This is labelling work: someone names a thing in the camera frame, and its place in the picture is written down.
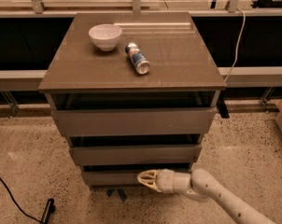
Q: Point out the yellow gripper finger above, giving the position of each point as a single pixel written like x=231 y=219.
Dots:
x=150 y=184
x=149 y=175

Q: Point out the grey top drawer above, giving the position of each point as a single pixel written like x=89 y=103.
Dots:
x=125 y=122

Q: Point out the grey drawer cabinet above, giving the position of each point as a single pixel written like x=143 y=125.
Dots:
x=182 y=73

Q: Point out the metal railing frame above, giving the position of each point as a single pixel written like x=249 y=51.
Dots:
x=31 y=30

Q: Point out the black plug device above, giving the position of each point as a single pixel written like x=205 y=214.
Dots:
x=49 y=209

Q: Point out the grey drawer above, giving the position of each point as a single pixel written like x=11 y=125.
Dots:
x=133 y=150
x=124 y=175
x=125 y=122

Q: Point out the blue silver drink can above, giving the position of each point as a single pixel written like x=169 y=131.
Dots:
x=139 y=61

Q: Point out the white ceramic bowl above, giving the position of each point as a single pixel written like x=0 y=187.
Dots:
x=105 y=36

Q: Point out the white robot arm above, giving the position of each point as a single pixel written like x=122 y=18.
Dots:
x=201 y=186

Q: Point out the grey bottom drawer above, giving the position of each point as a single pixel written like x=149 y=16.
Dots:
x=124 y=175

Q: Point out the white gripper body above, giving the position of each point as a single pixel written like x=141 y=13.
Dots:
x=166 y=181

